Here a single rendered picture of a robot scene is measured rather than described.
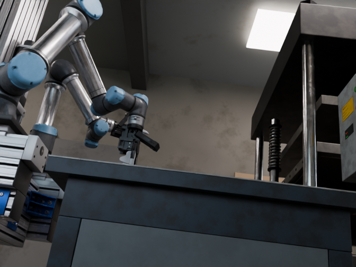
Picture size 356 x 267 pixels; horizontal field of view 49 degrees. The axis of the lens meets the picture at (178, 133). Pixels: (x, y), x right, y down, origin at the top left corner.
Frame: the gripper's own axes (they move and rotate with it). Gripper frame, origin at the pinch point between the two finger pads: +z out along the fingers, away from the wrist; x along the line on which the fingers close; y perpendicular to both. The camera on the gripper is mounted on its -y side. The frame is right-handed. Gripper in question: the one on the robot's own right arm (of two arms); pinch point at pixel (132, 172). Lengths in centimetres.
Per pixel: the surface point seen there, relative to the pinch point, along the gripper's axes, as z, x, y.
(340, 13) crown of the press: -95, 1, -89
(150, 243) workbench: 37, 69, -17
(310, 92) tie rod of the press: -49, -3, -75
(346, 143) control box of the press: -20, 9, -85
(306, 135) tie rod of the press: -28, -4, -73
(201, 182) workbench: 23, 71, -26
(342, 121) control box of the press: -31, 6, -85
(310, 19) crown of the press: -89, 1, -74
